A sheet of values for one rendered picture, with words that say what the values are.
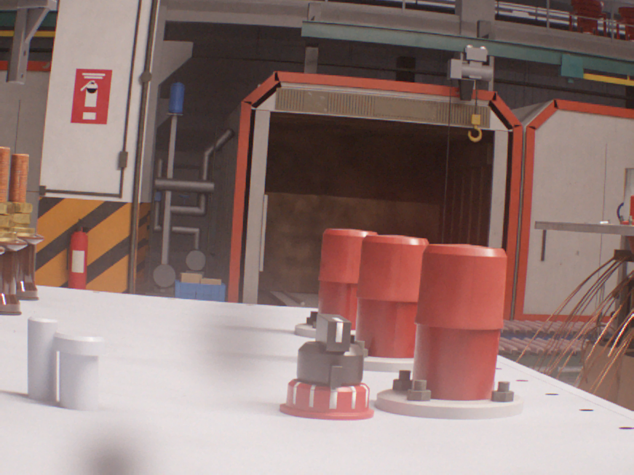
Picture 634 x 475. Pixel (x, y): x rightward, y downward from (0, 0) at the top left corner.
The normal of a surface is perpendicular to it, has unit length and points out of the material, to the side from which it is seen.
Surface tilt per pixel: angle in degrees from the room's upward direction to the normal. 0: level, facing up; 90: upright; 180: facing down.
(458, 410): 90
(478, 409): 90
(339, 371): 90
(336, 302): 91
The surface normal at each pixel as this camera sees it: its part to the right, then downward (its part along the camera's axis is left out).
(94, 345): 0.74, 0.05
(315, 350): -0.30, -0.66
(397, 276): 0.07, -0.01
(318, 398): -0.19, -0.04
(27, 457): 0.07, -1.00
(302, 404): -0.63, -0.07
